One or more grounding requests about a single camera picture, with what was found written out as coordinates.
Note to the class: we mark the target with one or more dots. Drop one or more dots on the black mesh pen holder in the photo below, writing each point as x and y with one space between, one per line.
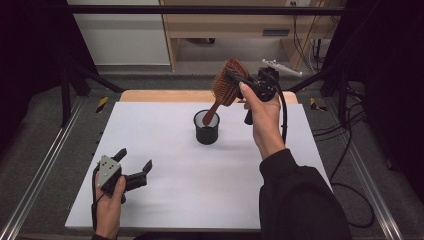
206 135

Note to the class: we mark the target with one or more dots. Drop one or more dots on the white table cover sheet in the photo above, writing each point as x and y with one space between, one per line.
186 180

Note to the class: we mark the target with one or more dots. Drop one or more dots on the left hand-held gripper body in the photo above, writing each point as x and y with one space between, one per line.
109 171

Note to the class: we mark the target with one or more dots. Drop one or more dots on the white power strip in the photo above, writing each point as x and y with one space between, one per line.
296 3

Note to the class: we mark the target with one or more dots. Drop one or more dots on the black metal stand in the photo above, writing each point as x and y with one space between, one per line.
78 80
330 83

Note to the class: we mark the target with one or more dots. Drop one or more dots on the person's right hand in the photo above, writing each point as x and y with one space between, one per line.
266 123

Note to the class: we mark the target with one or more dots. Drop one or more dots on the yellow black tape marker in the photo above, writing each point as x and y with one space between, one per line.
102 104
316 104

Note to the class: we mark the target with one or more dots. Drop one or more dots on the black curtain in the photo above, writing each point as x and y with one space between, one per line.
390 83
33 66

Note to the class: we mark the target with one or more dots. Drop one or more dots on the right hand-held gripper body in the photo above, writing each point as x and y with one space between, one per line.
266 86

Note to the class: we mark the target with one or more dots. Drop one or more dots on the person's left hand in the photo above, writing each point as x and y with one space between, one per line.
108 213

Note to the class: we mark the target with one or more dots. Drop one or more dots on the aluminium floor rail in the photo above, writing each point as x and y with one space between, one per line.
370 180
36 176

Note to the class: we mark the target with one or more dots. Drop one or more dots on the black horizontal frame bar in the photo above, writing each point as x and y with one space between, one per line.
200 9

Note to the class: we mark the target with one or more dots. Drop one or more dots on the brown wooden hairbrush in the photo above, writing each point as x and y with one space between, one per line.
226 86

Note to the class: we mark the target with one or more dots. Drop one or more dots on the light wooden desk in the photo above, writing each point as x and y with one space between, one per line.
226 26

